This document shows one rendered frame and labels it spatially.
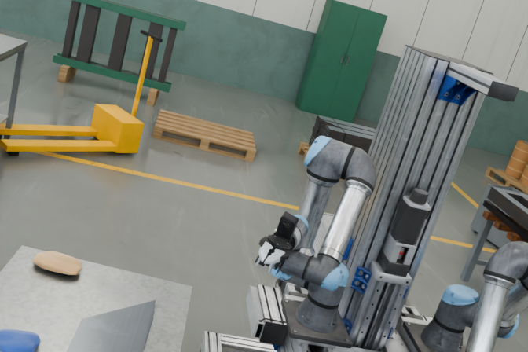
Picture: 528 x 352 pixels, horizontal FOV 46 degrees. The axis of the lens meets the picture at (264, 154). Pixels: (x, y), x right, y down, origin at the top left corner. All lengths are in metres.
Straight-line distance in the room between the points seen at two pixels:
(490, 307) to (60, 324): 1.27
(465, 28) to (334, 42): 2.67
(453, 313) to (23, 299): 1.45
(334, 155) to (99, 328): 0.90
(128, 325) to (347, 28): 9.34
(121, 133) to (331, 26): 5.43
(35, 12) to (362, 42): 5.54
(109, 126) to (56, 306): 4.62
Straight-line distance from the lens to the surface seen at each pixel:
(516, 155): 10.71
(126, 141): 6.43
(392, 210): 2.34
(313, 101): 11.03
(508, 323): 2.42
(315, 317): 2.25
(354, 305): 2.49
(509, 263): 2.06
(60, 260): 2.19
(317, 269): 1.93
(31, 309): 2.00
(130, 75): 8.81
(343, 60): 10.99
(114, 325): 1.94
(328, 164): 2.07
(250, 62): 11.37
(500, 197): 5.76
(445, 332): 2.45
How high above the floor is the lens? 2.16
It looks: 16 degrees down
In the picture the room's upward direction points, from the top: 16 degrees clockwise
